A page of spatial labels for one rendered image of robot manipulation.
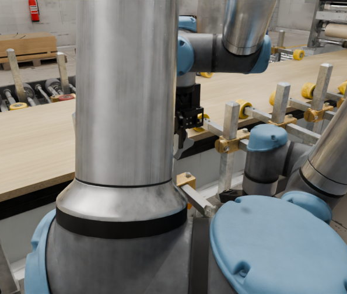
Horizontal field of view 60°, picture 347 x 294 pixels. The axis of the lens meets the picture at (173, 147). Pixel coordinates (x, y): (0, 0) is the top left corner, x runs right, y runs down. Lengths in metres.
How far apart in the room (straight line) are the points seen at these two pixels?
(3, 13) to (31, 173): 6.96
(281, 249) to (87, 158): 0.16
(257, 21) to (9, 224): 0.92
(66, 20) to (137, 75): 7.92
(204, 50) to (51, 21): 7.53
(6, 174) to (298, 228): 0.97
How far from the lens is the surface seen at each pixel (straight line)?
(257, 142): 0.62
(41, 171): 1.07
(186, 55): 0.58
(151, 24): 0.24
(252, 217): 0.26
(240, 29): 0.52
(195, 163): 1.31
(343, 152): 0.46
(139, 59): 0.23
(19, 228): 1.12
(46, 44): 6.77
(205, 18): 4.90
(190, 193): 0.96
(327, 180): 0.49
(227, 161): 1.09
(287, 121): 1.26
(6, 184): 1.06
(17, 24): 7.95
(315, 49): 3.59
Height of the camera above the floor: 1.44
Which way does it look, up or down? 28 degrees down
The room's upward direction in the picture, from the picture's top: straight up
